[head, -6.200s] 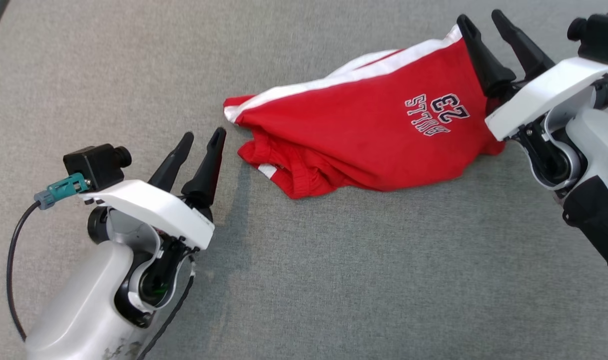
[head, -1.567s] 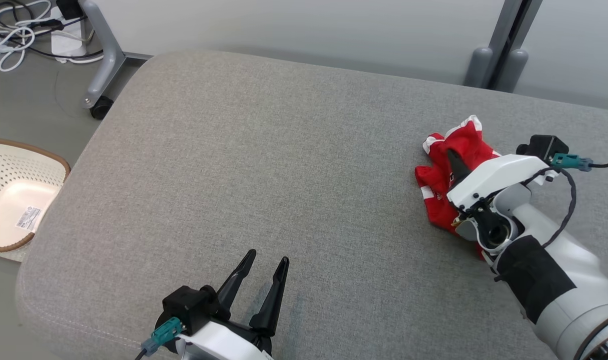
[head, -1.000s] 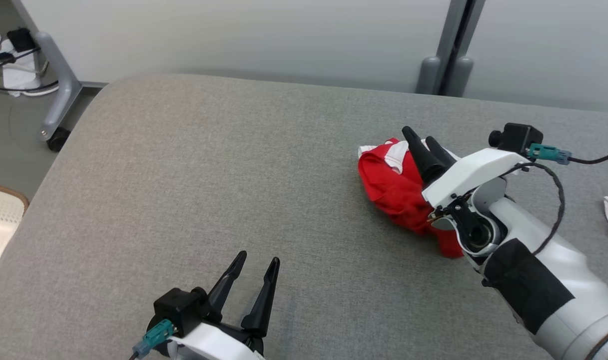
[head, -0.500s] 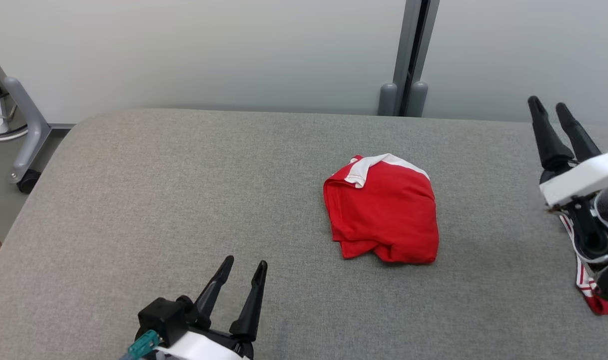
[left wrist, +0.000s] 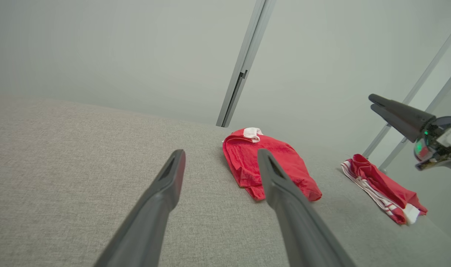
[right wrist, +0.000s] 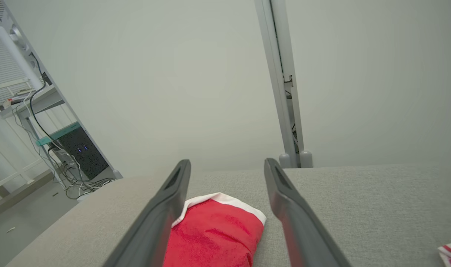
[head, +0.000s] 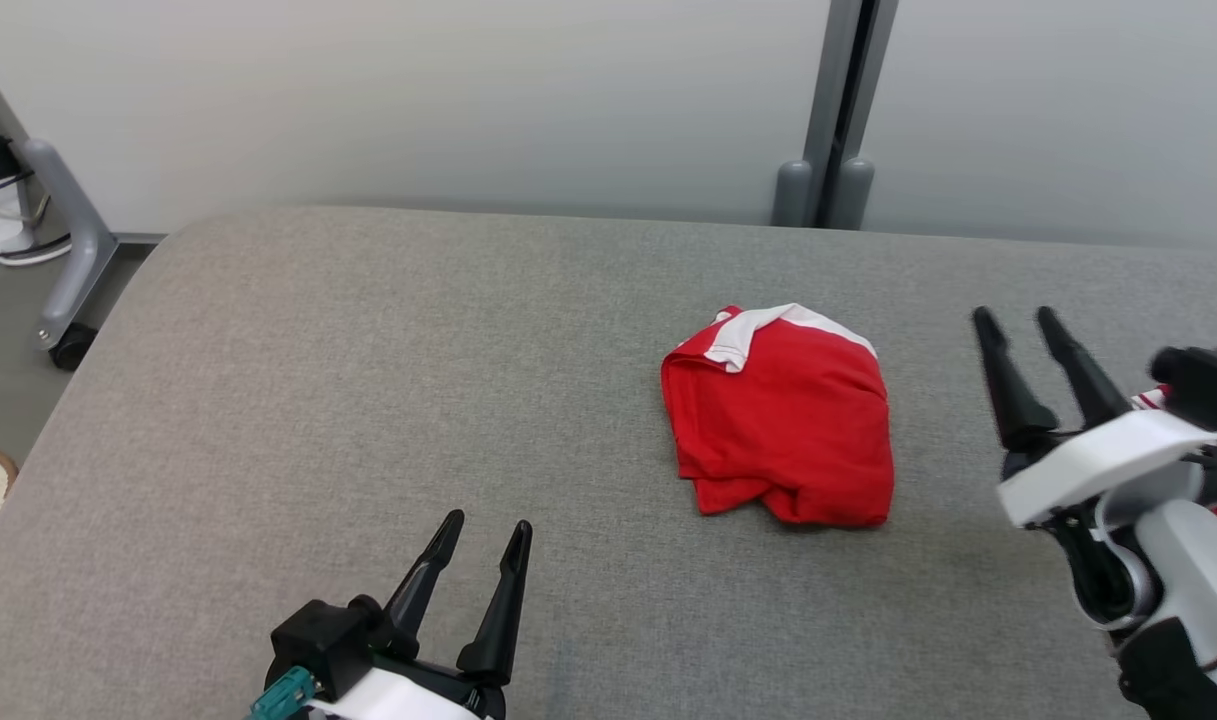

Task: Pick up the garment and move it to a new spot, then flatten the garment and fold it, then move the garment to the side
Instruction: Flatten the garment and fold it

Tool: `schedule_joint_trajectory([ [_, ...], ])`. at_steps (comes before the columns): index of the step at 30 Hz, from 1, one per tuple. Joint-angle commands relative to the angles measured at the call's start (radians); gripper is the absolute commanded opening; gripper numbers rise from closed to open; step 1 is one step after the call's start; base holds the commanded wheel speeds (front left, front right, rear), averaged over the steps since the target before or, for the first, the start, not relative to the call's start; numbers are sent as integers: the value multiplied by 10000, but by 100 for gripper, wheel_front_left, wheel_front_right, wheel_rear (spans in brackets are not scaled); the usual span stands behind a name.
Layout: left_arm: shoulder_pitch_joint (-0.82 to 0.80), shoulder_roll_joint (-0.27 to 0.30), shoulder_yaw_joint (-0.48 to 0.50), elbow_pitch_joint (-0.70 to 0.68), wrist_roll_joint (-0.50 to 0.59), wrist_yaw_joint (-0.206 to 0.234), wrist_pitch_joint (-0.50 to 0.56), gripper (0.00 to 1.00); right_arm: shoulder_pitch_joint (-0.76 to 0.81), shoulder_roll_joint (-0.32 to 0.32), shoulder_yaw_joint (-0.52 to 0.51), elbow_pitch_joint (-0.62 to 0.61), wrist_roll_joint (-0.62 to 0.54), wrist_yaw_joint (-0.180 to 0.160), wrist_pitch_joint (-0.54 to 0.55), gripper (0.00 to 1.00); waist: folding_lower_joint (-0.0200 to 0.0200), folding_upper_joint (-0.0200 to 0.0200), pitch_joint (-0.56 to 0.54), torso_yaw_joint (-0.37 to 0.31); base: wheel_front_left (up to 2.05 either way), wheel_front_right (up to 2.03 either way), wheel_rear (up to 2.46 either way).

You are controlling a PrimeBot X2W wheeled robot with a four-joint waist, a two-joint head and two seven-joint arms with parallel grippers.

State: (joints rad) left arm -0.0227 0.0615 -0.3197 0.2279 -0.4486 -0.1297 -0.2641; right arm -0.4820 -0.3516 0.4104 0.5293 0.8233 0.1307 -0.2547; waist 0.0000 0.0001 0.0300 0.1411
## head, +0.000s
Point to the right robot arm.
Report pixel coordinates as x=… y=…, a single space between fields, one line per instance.
x=1188 y=560

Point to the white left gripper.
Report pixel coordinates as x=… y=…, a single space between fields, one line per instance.
x=408 y=700

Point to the teal left camera plug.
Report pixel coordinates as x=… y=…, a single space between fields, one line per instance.
x=283 y=693

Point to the grey partition post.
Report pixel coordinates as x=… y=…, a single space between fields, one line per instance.
x=830 y=90

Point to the grey cylinder post foot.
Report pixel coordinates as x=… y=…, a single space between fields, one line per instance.
x=792 y=195
x=852 y=195

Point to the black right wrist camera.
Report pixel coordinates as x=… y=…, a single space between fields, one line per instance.
x=1203 y=385

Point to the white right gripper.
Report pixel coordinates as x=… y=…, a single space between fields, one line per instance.
x=1098 y=460

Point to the black caster wheel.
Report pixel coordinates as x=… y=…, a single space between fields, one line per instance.
x=73 y=347

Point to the red shorts with Bulls print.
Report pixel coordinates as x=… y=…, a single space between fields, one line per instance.
x=778 y=430

